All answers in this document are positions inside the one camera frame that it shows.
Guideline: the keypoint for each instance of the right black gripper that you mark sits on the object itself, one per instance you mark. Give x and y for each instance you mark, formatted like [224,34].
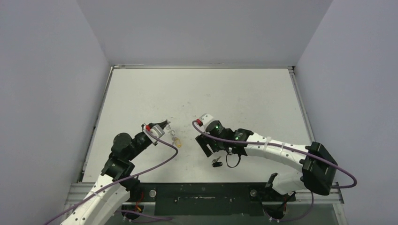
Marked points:
[203,144]

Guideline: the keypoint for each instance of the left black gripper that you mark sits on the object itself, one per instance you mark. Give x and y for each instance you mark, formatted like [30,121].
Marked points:
[163,124]

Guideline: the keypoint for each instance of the key with yellow tag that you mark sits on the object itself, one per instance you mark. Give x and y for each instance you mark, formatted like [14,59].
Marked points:
[177,142]

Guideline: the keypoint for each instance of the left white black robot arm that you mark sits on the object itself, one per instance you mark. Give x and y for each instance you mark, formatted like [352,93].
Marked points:
[114,183]

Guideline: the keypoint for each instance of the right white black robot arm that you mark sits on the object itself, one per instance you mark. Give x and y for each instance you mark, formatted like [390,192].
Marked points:
[315,168]

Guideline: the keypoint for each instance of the key with black head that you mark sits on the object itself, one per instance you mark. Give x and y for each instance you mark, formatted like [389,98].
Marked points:
[216,162]

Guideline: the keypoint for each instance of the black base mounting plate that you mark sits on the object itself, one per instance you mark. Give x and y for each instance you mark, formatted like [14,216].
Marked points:
[200,207]

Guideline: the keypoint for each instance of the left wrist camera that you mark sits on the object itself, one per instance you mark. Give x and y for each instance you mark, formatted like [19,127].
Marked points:
[153,133]

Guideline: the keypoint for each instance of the aluminium frame rail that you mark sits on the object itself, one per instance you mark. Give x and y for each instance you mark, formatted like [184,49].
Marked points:
[251,192]

